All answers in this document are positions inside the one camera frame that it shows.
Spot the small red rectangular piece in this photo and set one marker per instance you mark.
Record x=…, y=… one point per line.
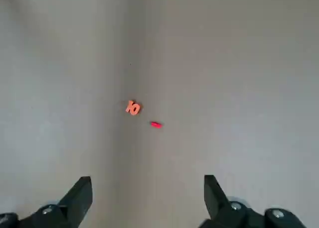
x=156, y=124

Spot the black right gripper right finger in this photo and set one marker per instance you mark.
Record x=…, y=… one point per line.
x=216, y=200

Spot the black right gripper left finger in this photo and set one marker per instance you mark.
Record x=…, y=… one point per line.
x=74, y=200

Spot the orange number ten piece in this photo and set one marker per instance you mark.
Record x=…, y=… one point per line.
x=133, y=108

